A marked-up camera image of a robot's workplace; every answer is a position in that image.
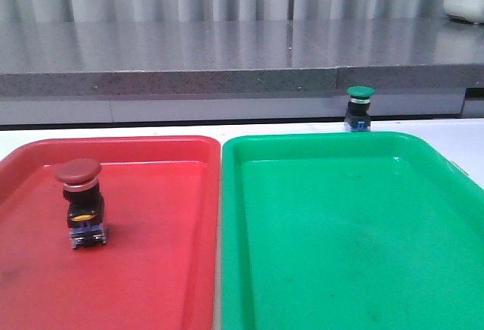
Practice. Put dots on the green mushroom push button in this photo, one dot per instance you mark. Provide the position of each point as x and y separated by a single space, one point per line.
357 118

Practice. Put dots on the red mushroom push button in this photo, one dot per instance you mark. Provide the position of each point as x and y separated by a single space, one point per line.
81 188

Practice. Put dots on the red plastic tray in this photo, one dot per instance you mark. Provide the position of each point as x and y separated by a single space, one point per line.
157 269

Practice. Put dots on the green plastic tray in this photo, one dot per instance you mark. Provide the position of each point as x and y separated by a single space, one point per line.
371 230

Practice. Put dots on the grey stone counter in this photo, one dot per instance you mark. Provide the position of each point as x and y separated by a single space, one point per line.
108 73

